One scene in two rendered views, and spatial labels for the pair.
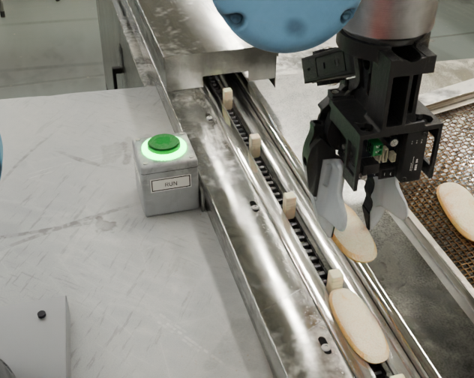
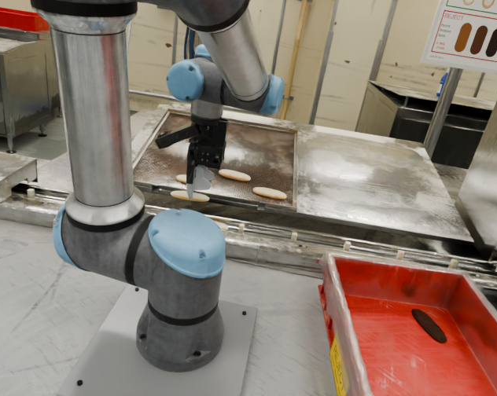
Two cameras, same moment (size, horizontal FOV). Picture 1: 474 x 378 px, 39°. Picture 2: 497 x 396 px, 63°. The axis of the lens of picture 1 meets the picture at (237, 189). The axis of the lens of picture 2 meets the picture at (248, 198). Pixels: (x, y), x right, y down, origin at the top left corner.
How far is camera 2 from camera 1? 75 cm
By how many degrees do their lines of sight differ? 62
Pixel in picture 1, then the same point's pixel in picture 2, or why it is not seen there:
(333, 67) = (185, 135)
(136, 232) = not seen: hidden behind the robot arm
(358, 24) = (213, 114)
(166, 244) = not seen: hidden behind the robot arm
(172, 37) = not seen: outside the picture
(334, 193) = (200, 178)
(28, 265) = (77, 296)
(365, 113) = (211, 144)
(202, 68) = (10, 184)
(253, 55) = (27, 168)
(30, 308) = (128, 292)
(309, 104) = (55, 185)
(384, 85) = (222, 130)
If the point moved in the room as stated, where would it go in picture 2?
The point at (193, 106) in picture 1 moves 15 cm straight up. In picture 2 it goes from (27, 203) to (22, 146)
